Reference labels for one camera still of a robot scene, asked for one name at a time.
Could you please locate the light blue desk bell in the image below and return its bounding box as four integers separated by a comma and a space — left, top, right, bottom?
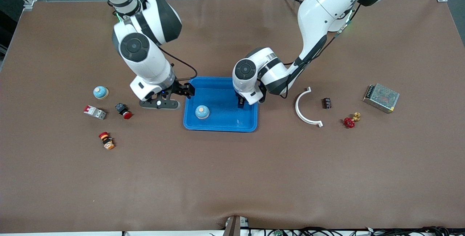
93, 85, 109, 100
195, 105, 210, 120

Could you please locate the blue plastic tray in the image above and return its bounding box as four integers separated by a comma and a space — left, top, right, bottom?
183, 77, 259, 133

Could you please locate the red button black blue body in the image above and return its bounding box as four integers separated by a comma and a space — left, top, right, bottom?
115, 102, 133, 120

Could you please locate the white curved plastic clamp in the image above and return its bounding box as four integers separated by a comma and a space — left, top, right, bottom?
295, 87, 324, 128

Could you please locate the white red circuit breaker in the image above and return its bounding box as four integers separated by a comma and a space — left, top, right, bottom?
83, 105, 107, 120

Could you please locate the red button orange yellow body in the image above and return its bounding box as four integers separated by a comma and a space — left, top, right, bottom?
98, 131, 116, 150

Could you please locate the red brass valve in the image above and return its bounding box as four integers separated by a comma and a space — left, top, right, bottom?
343, 112, 361, 129

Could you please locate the metal mesh power supply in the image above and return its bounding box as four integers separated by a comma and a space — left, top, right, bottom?
363, 83, 400, 114

